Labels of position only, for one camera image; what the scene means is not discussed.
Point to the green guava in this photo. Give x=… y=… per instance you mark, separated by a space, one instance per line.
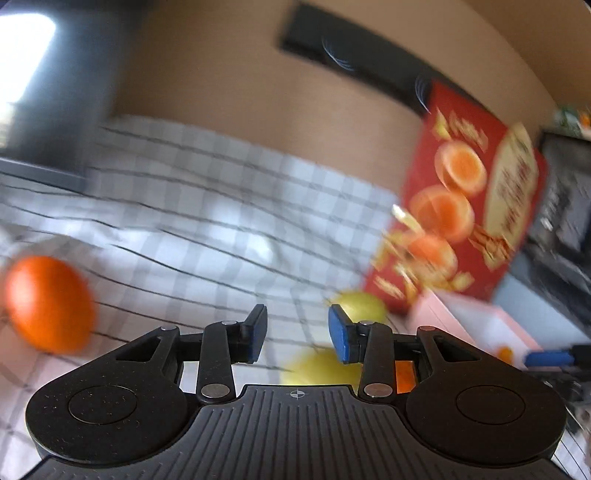
x=320 y=367
x=361 y=306

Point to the black wall socket strip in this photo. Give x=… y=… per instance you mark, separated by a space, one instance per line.
x=320 y=36

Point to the black white grid tablecloth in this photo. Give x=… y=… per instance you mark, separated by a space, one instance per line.
x=180 y=230

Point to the mandarin orange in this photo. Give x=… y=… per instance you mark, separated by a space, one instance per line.
x=406 y=377
x=49 y=304

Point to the pink open gift box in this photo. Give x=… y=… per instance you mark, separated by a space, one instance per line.
x=479 y=323

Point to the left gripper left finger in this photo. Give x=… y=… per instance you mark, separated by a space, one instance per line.
x=224 y=344

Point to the mandarin orange front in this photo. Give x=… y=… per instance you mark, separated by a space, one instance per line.
x=406 y=377

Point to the dark monitor screen left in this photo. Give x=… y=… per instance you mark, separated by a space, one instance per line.
x=60 y=66

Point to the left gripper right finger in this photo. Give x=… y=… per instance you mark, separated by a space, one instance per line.
x=369 y=344

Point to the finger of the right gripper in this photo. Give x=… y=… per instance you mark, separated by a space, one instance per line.
x=558 y=358

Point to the red quail egg snack bag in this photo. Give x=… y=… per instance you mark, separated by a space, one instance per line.
x=467 y=203

